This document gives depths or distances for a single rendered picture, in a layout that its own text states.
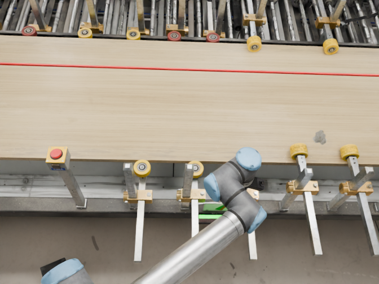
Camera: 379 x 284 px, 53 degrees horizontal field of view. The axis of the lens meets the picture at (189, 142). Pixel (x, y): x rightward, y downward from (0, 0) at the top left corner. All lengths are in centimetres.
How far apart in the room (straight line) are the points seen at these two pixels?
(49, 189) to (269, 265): 146
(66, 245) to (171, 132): 117
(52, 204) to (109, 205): 28
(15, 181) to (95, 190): 43
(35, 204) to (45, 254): 72
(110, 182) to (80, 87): 53
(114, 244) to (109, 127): 96
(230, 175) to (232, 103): 80
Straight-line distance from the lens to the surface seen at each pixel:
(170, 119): 193
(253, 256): 173
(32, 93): 214
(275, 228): 273
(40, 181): 218
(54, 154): 151
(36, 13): 248
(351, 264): 284
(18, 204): 207
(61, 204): 200
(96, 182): 210
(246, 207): 124
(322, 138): 202
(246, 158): 130
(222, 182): 126
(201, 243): 117
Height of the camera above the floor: 250
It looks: 59 degrees down
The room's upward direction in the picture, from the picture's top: 6 degrees clockwise
